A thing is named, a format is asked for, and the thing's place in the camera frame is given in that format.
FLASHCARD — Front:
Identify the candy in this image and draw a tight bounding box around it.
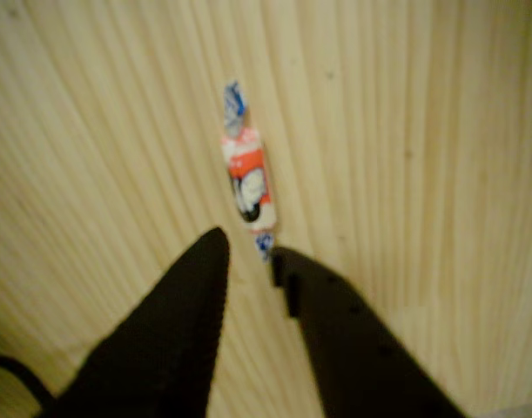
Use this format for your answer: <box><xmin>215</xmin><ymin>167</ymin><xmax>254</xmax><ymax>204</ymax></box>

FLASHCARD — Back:
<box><xmin>219</xmin><ymin>79</ymin><xmax>279</xmax><ymax>265</ymax></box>

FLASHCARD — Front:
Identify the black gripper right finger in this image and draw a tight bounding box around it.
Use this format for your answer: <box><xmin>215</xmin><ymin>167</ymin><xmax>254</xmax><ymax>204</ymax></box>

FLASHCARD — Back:
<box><xmin>270</xmin><ymin>246</ymin><xmax>469</xmax><ymax>418</ymax></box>

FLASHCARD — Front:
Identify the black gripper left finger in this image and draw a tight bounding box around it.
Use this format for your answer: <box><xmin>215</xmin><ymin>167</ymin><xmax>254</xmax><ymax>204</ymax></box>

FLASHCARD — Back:
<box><xmin>43</xmin><ymin>225</ymin><xmax>231</xmax><ymax>418</ymax></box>

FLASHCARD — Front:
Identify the thin black camera cable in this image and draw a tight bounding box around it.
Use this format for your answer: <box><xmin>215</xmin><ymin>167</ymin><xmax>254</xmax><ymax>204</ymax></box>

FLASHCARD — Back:
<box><xmin>0</xmin><ymin>355</ymin><xmax>53</xmax><ymax>418</ymax></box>

